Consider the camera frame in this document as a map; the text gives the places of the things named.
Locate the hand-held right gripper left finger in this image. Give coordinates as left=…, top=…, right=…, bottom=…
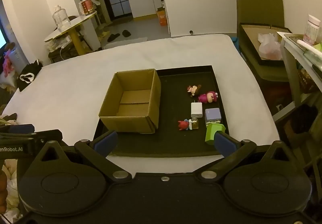
left=33, top=130, right=132, bottom=184

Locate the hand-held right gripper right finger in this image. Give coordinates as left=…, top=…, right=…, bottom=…
left=195, top=132, right=312, bottom=184

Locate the flat open cardboard carton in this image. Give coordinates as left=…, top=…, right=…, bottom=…
left=238, top=22, right=293, bottom=67

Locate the orange box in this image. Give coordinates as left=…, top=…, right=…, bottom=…
left=156, top=8, right=168, bottom=27

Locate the white shelf unit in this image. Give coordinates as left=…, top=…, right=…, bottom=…
left=277, top=31, right=322, bottom=114

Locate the white plastic bag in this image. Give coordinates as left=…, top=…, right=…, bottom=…
left=258, top=33, right=283, bottom=60

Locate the green toy block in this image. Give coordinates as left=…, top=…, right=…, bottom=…
left=204, top=123, right=226, bottom=145

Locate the pink plush toy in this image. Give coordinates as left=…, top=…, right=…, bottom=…
left=2, top=48, right=15, bottom=76

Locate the clear water jug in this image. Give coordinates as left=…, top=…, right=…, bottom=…
left=52, top=5, right=71, bottom=32

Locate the white charger plug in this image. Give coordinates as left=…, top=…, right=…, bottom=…
left=191, top=102, right=203, bottom=119

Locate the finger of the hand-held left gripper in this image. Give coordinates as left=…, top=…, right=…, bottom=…
left=0, top=129, right=63, bottom=147
left=0, top=124, right=35, bottom=135

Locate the purple cube block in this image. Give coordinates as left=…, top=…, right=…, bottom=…
left=205, top=108, right=222, bottom=124

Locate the black bag with white print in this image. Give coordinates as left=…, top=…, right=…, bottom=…
left=17, top=59, right=44, bottom=92

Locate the brown cardboard box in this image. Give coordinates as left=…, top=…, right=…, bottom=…
left=99, top=68, right=161, bottom=134

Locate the brown-haired pig figurine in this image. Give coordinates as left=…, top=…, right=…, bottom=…
left=187, top=84, right=202, bottom=96

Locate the pink hooded figurine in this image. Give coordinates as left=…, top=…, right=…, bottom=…
left=198, top=91, right=218, bottom=103

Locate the round yellow side table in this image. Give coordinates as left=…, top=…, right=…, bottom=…
left=44, top=11, right=98, bottom=56

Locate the black tray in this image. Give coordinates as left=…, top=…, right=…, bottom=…
left=93, top=65, right=230, bottom=158

